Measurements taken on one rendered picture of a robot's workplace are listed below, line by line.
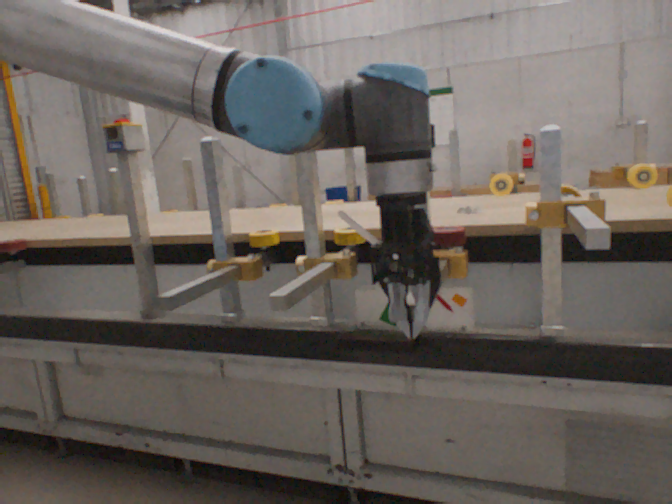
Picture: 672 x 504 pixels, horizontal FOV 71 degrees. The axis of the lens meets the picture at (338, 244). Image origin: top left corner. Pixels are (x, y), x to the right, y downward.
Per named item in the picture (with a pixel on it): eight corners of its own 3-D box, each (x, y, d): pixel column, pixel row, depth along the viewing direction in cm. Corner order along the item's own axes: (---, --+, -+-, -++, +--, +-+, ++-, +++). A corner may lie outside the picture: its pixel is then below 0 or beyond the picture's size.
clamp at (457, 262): (466, 278, 96) (465, 254, 95) (401, 278, 101) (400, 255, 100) (468, 271, 101) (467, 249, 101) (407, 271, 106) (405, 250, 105)
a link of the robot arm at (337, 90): (247, 79, 58) (347, 67, 56) (271, 91, 69) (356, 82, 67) (256, 156, 59) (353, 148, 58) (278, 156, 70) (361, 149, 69)
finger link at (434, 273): (408, 307, 68) (404, 249, 67) (410, 303, 70) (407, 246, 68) (440, 308, 67) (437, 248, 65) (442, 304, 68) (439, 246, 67)
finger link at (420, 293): (405, 350, 65) (401, 286, 64) (413, 334, 71) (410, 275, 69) (427, 351, 64) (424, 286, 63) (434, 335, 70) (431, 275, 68)
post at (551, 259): (562, 370, 94) (560, 124, 86) (542, 368, 95) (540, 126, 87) (560, 362, 97) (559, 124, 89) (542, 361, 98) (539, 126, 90)
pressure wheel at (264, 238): (286, 270, 129) (282, 229, 127) (258, 276, 125) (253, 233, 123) (276, 266, 136) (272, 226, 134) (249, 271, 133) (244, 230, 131)
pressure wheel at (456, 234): (465, 280, 104) (463, 228, 102) (429, 279, 107) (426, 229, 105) (468, 271, 111) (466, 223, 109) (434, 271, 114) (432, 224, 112)
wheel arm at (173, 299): (172, 315, 92) (169, 294, 91) (158, 314, 93) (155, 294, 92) (276, 264, 132) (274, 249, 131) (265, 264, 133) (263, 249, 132)
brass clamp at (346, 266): (350, 280, 105) (348, 258, 104) (295, 279, 109) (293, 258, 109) (358, 273, 110) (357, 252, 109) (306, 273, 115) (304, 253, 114)
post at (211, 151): (236, 328, 120) (211, 136, 111) (224, 328, 121) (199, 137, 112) (243, 324, 123) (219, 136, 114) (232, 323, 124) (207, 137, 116)
